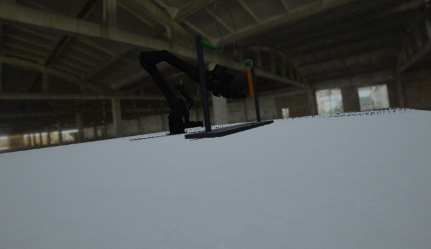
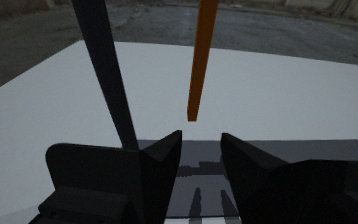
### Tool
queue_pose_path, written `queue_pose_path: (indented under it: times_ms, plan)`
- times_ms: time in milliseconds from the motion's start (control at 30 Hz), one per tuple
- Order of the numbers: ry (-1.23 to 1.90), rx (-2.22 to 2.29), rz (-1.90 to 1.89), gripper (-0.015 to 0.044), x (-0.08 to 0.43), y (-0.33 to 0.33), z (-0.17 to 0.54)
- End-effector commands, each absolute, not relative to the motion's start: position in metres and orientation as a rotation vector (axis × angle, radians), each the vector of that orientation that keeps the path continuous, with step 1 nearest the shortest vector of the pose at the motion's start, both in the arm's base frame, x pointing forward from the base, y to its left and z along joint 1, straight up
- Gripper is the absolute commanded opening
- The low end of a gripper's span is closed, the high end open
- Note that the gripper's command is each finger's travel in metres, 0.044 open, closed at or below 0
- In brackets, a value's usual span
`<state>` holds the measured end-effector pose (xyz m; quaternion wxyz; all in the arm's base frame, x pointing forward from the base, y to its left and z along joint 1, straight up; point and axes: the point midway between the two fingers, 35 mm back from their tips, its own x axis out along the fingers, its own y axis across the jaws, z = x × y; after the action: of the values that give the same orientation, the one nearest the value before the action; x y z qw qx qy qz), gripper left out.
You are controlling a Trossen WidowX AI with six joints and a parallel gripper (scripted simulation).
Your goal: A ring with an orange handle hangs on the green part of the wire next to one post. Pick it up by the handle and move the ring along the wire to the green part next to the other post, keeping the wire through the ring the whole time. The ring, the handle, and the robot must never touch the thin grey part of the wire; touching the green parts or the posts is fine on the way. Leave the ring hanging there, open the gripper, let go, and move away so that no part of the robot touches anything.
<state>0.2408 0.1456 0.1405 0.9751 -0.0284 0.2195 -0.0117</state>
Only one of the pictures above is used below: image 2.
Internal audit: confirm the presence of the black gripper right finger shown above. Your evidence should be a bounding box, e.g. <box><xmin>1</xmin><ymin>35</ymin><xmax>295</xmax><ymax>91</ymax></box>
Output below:
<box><xmin>221</xmin><ymin>133</ymin><xmax>358</xmax><ymax>224</ymax></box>

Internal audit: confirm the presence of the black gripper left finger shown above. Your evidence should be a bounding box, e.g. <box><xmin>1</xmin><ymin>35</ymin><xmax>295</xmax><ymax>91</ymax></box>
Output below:
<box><xmin>45</xmin><ymin>130</ymin><xmax>182</xmax><ymax>224</ymax></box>

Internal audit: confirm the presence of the orange handle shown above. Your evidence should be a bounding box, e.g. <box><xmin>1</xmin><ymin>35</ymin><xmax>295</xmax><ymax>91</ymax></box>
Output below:
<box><xmin>187</xmin><ymin>0</ymin><xmax>218</xmax><ymax>122</ymax></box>

